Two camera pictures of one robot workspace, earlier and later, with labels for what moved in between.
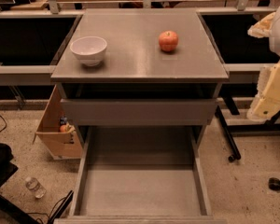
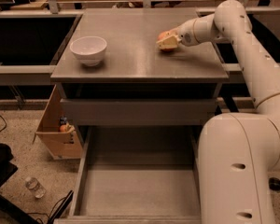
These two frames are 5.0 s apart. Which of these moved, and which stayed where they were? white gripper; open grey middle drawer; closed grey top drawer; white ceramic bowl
Moved: white gripper
Stayed: open grey middle drawer; white ceramic bowl; closed grey top drawer
